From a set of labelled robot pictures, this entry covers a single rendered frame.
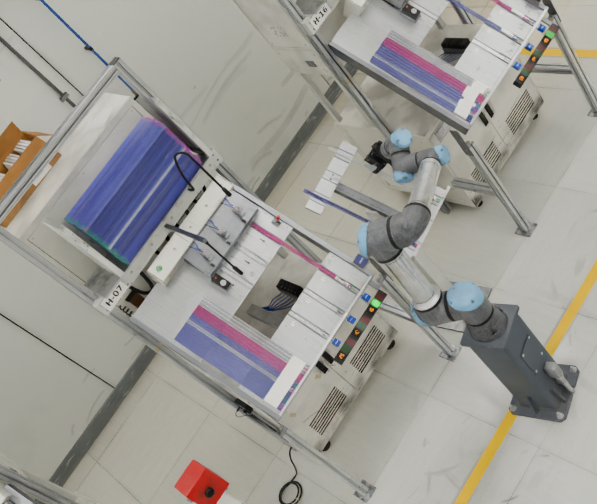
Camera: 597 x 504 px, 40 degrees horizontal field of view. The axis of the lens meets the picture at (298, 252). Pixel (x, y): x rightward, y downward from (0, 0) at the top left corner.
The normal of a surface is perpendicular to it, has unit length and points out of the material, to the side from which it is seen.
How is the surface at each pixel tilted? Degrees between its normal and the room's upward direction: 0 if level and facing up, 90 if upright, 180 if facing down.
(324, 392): 90
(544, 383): 90
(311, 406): 88
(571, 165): 0
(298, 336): 43
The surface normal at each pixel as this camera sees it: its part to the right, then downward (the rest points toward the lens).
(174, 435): -0.56, -0.55
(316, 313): 0.01, -0.25
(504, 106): 0.62, 0.22
